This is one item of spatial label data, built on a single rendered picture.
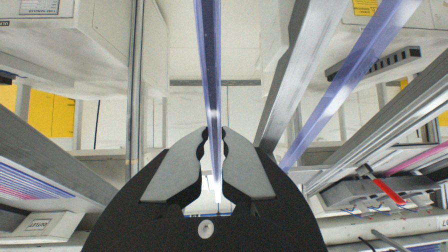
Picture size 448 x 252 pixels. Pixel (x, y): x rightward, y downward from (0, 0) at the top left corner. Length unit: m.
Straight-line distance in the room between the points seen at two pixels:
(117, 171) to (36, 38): 0.55
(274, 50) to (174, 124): 1.97
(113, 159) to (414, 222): 1.42
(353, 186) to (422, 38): 0.54
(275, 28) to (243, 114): 1.87
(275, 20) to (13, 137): 0.48
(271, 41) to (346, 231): 0.77
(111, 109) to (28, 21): 2.03
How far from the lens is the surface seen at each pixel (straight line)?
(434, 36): 0.84
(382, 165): 0.63
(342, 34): 0.59
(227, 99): 2.06
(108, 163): 0.85
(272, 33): 0.21
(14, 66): 0.87
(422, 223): 1.09
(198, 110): 2.02
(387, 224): 0.95
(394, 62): 0.83
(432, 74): 0.42
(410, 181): 0.78
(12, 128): 0.44
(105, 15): 0.68
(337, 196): 0.63
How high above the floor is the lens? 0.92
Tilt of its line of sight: 4 degrees down
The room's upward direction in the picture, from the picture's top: 178 degrees clockwise
